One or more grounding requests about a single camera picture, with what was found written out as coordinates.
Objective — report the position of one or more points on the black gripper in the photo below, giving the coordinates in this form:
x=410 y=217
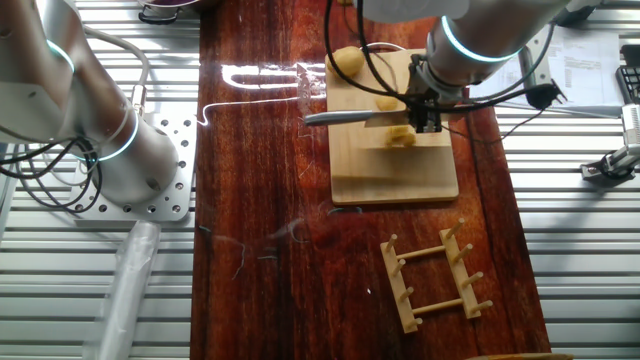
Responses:
x=422 y=95

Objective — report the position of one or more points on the steel cleaver knife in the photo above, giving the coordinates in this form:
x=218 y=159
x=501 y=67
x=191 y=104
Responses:
x=337 y=118

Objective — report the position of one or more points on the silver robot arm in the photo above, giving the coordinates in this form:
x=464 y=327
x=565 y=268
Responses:
x=135 y=150

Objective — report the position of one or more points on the bamboo cutting board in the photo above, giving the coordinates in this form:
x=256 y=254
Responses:
x=395 y=180

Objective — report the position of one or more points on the large peeled potato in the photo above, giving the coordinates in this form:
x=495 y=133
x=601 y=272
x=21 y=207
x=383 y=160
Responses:
x=346 y=62

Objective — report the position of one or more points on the small whole potato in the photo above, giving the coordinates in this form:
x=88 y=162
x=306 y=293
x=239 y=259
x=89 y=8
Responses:
x=346 y=2

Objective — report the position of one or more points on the printed paper sheet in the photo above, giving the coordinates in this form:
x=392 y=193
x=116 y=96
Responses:
x=585 y=65

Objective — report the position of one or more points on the wooden knife rack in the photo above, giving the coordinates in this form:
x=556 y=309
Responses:
x=397 y=290

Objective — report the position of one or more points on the black keyboard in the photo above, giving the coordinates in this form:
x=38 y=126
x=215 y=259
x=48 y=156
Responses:
x=631 y=80

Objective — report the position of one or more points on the steel cooking pot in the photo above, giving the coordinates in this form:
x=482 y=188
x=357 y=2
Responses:
x=172 y=7

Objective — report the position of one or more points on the plastic wrapped roll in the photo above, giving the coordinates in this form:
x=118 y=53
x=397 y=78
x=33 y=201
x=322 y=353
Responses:
x=125 y=290

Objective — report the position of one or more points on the small grey camera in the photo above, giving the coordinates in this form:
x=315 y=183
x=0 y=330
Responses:
x=631 y=125

